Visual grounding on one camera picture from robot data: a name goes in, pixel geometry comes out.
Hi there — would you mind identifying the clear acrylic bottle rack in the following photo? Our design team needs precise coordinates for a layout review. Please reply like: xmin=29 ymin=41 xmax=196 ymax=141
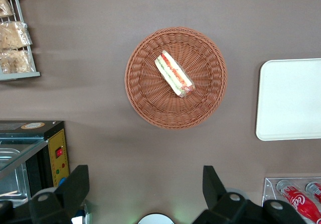
xmin=261 ymin=176 xmax=321 ymax=224

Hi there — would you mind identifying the black glass food warmer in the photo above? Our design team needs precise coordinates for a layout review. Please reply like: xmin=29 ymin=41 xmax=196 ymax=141
xmin=0 ymin=120 xmax=70 ymax=207

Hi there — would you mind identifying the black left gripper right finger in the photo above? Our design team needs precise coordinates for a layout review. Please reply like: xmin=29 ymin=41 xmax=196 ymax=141
xmin=192 ymin=165 xmax=305 ymax=224

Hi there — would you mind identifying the clear bag of puffed snacks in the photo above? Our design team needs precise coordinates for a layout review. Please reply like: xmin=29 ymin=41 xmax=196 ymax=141
xmin=0 ymin=0 xmax=15 ymax=18
xmin=0 ymin=49 xmax=36 ymax=74
xmin=0 ymin=20 xmax=33 ymax=50

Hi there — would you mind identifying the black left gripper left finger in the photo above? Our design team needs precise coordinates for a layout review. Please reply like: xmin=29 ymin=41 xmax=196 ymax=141
xmin=0 ymin=165 xmax=90 ymax=224

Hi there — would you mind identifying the grey wire display rack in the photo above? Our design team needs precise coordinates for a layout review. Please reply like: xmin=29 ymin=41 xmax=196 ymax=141
xmin=0 ymin=0 xmax=41 ymax=81

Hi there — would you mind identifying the brown round wicker basket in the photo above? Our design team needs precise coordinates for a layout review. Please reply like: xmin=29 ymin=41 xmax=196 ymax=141
xmin=124 ymin=27 xmax=228 ymax=131

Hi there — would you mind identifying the plastic-wrapped sandwich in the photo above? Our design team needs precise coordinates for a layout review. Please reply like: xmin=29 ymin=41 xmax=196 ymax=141
xmin=153 ymin=49 xmax=196 ymax=99

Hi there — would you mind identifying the red Coca-Cola bottle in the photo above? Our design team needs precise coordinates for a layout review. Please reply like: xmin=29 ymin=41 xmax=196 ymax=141
xmin=305 ymin=181 xmax=321 ymax=202
xmin=276 ymin=180 xmax=321 ymax=224

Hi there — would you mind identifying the cream rectangular tray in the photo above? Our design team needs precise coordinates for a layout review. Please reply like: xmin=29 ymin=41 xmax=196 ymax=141
xmin=255 ymin=58 xmax=321 ymax=142

